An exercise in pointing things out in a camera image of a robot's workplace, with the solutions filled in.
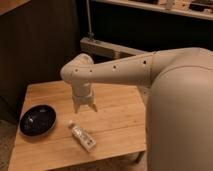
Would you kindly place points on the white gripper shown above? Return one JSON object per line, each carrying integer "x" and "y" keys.
{"x": 83, "y": 95}

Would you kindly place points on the wooden shelf board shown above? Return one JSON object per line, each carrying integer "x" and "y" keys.
{"x": 158, "y": 8}

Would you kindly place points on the black ceramic bowl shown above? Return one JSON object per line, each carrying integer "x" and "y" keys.
{"x": 37, "y": 120}

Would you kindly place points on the wooden table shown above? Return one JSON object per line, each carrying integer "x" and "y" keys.
{"x": 118, "y": 126}

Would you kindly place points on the vertical metal pole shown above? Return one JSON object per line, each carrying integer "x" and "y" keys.
{"x": 90, "y": 31}

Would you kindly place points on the small clear plastic bottle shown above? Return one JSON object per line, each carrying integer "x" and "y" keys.
{"x": 85, "y": 139}

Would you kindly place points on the long metal beam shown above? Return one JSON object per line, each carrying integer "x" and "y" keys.
{"x": 95, "y": 47}

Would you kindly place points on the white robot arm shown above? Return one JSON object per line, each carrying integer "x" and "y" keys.
{"x": 179, "y": 111}

